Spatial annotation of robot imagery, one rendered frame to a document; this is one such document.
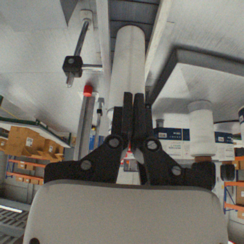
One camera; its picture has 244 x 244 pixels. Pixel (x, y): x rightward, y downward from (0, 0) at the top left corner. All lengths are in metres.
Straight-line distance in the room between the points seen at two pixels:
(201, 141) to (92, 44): 0.42
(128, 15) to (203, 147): 0.41
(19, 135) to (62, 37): 1.79
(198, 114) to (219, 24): 0.29
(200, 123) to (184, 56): 0.23
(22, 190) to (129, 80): 9.14
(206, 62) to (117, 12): 0.24
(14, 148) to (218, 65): 2.07
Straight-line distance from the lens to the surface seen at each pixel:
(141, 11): 0.27
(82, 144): 0.58
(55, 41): 0.42
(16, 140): 2.11
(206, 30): 0.37
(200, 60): 0.40
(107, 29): 0.19
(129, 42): 0.24
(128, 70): 0.21
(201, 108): 0.53
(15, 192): 9.48
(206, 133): 0.51
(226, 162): 0.90
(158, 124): 0.71
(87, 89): 0.56
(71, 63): 0.25
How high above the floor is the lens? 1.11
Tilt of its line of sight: 17 degrees down
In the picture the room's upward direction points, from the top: 176 degrees counter-clockwise
